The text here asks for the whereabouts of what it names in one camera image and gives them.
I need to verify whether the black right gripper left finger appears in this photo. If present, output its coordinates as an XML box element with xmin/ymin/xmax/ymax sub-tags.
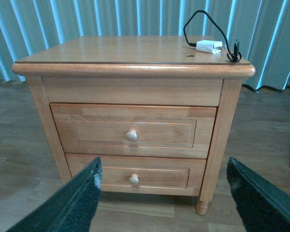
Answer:
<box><xmin>8</xmin><ymin>157</ymin><xmax>102</xmax><ymax>232</ymax></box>

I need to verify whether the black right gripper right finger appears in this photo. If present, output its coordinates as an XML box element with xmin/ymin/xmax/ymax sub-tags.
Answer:
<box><xmin>227</xmin><ymin>157</ymin><xmax>290</xmax><ymax>232</ymax></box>

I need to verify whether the wooden drawer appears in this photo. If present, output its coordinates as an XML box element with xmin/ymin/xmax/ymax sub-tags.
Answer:
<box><xmin>64</xmin><ymin>152</ymin><xmax>207</xmax><ymax>197</ymax></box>
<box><xmin>51</xmin><ymin>103</ymin><xmax>216</xmax><ymax>159</ymax></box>

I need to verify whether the wooden nightstand cabinet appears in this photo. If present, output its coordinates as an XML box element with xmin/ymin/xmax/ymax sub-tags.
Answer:
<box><xmin>12</xmin><ymin>36</ymin><xmax>255</xmax><ymax>216</ymax></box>

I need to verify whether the white charger adapter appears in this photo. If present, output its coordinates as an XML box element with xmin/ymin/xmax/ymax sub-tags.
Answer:
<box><xmin>196</xmin><ymin>40</ymin><xmax>225</xmax><ymax>54</ymax></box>

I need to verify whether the light teal curtain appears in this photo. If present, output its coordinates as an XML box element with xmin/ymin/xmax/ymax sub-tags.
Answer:
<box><xmin>0</xmin><ymin>0</ymin><xmax>290</xmax><ymax>90</ymax></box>

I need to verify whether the black charger cable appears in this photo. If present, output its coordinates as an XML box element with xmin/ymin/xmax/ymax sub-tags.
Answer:
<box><xmin>183</xmin><ymin>10</ymin><xmax>242</xmax><ymax>62</ymax></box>

